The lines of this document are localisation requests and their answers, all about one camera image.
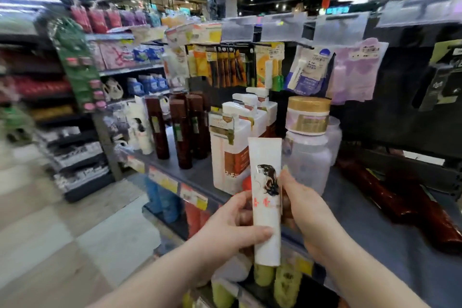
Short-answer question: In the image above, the person's left forearm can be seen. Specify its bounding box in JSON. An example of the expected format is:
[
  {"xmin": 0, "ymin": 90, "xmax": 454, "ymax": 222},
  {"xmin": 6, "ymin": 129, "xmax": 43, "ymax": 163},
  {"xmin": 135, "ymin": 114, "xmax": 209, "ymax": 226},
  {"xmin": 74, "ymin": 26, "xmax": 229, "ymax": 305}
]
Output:
[{"xmin": 87, "ymin": 237, "xmax": 218, "ymax": 308}]

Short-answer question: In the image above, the row of pink packets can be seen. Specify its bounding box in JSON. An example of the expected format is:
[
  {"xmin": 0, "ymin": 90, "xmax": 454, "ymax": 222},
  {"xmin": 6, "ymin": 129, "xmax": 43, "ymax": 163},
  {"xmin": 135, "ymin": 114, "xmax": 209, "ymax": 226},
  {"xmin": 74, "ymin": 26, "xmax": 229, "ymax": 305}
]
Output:
[{"xmin": 70, "ymin": 0, "xmax": 123, "ymax": 34}]

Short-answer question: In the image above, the person's right hand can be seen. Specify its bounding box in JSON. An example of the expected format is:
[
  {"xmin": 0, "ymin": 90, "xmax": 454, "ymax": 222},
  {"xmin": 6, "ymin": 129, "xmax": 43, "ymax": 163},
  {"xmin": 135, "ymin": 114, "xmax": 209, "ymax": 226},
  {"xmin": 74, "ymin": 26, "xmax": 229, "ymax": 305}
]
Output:
[{"xmin": 280, "ymin": 169, "xmax": 348, "ymax": 266}]

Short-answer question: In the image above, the black hanging packet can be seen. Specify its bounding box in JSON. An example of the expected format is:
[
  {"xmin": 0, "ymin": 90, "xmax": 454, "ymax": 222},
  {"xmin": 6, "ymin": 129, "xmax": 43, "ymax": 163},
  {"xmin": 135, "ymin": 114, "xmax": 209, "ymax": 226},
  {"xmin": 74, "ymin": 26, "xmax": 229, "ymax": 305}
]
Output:
[{"xmin": 412, "ymin": 39, "xmax": 462, "ymax": 113}]

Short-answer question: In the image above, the yellow price tag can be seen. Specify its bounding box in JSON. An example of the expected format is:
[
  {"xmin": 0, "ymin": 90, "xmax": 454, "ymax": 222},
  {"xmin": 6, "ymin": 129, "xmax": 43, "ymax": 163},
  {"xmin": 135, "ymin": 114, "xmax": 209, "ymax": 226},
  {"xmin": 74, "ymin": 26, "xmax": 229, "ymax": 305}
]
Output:
[
  {"xmin": 148, "ymin": 167, "xmax": 179, "ymax": 195},
  {"xmin": 179, "ymin": 183, "xmax": 209, "ymax": 211},
  {"xmin": 126, "ymin": 155, "xmax": 146, "ymax": 174}
]

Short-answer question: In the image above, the clear tag holder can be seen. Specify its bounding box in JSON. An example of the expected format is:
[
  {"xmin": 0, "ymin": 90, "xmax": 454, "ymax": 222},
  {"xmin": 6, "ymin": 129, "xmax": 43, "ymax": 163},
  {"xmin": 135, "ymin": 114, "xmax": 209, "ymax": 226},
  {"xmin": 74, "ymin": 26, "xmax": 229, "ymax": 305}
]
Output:
[
  {"xmin": 260, "ymin": 12, "xmax": 308, "ymax": 42},
  {"xmin": 377, "ymin": 0, "xmax": 462, "ymax": 28},
  {"xmin": 220, "ymin": 17, "xmax": 255, "ymax": 43},
  {"xmin": 313, "ymin": 11, "xmax": 371, "ymax": 45}
]

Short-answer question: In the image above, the white and blue hanging sachet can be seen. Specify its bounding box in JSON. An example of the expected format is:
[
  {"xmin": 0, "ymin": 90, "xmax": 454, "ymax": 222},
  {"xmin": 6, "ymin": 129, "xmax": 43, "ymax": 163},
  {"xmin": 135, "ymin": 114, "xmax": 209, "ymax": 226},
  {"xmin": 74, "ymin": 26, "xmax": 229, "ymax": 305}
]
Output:
[{"xmin": 285, "ymin": 46, "xmax": 336, "ymax": 97}]

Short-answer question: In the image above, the dark red bottle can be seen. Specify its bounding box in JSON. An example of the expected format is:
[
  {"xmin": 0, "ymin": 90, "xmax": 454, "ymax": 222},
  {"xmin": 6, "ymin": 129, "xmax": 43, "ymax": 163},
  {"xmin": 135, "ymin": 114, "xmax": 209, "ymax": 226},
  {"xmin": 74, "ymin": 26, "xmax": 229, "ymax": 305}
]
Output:
[
  {"xmin": 336, "ymin": 157, "xmax": 420, "ymax": 224},
  {"xmin": 396, "ymin": 188, "xmax": 462, "ymax": 255}
]

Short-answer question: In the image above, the row of blue detergent bottles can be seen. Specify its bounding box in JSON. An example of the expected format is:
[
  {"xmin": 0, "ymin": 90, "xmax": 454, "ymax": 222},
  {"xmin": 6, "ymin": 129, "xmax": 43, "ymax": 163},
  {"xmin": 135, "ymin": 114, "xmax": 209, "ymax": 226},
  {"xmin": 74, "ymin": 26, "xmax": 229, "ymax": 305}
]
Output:
[{"xmin": 126, "ymin": 73, "xmax": 169, "ymax": 97}]

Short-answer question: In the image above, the white tube with hair print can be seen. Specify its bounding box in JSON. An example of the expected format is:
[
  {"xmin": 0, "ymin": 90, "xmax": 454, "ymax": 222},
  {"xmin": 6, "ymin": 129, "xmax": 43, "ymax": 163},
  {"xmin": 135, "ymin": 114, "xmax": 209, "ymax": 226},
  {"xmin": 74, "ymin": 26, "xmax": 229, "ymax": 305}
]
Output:
[{"xmin": 248, "ymin": 137, "xmax": 283, "ymax": 267}]

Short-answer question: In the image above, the purple hanging sachet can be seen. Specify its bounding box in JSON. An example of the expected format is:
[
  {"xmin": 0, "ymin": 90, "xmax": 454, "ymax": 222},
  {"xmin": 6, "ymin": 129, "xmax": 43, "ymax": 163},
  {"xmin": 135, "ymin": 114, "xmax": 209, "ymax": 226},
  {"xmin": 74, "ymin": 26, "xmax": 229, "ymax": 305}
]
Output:
[{"xmin": 326, "ymin": 37, "xmax": 390, "ymax": 106}]

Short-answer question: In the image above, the row of orange black packets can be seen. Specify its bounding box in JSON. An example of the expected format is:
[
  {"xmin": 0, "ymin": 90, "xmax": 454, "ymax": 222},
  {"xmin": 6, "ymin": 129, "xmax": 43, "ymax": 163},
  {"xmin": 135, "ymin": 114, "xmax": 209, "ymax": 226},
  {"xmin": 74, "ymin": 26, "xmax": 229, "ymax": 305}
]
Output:
[{"xmin": 187, "ymin": 44, "xmax": 248, "ymax": 88}]

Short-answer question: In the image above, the yellow-green bottle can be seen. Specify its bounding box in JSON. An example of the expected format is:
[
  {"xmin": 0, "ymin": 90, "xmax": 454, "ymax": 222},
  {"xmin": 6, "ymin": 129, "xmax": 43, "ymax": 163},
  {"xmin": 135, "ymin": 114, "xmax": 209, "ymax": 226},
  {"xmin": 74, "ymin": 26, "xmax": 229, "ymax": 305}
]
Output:
[
  {"xmin": 273, "ymin": 261, "xmax": 303, "ymax": 308},
  {"xmin": 253, "ymin": 264, "xmax": 276, "ymax": 288},
  {"xmin": 211, "ymin": 278, "xmax": 237, "ymax": 308}
]

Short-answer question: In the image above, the person's left hand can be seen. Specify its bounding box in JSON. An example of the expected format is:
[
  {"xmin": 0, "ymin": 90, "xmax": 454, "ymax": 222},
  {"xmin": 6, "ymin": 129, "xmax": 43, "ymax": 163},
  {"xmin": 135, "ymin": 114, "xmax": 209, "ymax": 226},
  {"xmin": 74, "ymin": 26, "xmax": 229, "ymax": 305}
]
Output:
[{"xmin": 187, "ymin": 190, "xmax": 274, "ymax": 284}]

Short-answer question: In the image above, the dark shelving unit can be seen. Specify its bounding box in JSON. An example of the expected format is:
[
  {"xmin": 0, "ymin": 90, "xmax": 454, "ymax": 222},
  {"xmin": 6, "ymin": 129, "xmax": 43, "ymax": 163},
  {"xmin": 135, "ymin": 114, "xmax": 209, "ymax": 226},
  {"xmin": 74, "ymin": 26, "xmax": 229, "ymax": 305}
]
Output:
[{"xmin": 0, "ymin": 30, "xmax": 117, "ymax": 204}]

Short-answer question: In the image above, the green hanging display strip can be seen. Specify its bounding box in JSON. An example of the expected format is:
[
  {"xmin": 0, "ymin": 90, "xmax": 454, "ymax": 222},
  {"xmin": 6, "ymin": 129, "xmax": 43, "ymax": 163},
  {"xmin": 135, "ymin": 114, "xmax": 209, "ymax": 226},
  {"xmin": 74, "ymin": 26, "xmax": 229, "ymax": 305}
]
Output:
[{"xmin": 48, "ymin": 17, "xmax": 108, "ymax": 112}]

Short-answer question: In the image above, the dark brown bottle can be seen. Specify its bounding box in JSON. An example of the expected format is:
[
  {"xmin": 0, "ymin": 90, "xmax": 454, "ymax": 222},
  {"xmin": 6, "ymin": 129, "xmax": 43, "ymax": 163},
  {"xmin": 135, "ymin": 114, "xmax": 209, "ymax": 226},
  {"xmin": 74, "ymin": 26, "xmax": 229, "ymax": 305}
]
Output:
[
  {"xmin": 186, "ymin": 94, "xmax": 210, "ymax": 160},
  {"xmin": 145, "ymin": 96, "xmax": 170, "ymax": 160},
  {"xmin": 169, "ymin": 99, "xmax": 193, "ymax": 170}
]

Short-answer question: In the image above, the orange and yellow hanging packet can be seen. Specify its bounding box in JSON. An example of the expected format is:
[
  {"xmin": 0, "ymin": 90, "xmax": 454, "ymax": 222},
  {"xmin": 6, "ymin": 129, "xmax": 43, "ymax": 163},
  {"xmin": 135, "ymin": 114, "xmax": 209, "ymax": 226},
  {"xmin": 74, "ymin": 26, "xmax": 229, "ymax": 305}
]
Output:
[{"xmin": 254, "ymin": 42, "xmax": 286, "ymax": 92}]

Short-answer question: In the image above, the clear plastic jar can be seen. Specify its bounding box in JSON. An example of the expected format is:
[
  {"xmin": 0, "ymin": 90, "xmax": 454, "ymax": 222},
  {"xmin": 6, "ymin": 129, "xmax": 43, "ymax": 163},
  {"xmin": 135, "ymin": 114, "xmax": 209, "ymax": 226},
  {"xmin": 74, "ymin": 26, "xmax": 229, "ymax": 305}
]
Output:
[
  {"xmin": 326, "ymin": 116, "xmax": 343, "ymax": 166},
  {"xmin": 282, "ymin": 131, "xmax": 333, "ymax": 196}
]

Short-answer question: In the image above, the white pump bottle orange label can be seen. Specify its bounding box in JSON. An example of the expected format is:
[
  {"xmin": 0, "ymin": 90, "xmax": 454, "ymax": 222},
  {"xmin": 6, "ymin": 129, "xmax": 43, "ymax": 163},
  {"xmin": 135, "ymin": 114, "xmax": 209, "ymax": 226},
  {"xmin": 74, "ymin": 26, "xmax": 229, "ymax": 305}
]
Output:
[
  {"xmin": 246, "ymin": 86, "xmax": 278, "ymax": 137},
  {"xmin": 232, "ymin": 93, "xmax": 268, "ymax": 139},
  {"xmin": 208, "ymin": 101, "xmax": 252, "ymax": 196}
]

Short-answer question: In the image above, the jar with gold lid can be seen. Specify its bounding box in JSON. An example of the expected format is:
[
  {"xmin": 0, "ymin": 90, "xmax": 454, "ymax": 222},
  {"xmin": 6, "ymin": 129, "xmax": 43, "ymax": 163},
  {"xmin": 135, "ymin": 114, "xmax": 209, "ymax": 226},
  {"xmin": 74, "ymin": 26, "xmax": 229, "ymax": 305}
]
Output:
[{"xmin": 285, "ymin": 96, "xmax": 332, "ymax": 136}]

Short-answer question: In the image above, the person's right forearm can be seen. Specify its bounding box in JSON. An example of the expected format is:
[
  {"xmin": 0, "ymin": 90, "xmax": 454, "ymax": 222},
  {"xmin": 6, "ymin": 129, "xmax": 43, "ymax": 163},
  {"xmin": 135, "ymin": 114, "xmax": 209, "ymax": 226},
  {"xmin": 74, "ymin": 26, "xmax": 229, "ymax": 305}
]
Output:
[{"xmin": 310, "ymin": 234, "xmax": 431, "ymax": 308}]

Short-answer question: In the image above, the blue bottle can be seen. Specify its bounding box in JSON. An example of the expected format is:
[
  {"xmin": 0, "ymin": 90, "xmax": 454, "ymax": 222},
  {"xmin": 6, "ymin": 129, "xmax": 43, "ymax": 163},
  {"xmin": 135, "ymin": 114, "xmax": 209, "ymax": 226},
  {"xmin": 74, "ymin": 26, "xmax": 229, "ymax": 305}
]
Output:
[{"xmin": 144, "ymin": 176, "xmax": 182, "ymax": 224}]

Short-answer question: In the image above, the grey shelf board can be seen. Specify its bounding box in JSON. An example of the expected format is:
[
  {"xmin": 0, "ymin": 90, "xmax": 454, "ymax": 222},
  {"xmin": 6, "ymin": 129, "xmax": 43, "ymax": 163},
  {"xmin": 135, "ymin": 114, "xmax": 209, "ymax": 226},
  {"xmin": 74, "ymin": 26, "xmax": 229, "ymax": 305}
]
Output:
[{"xmin": 119, "ymin": 127, "xmax": 462, "ymax": 308}]

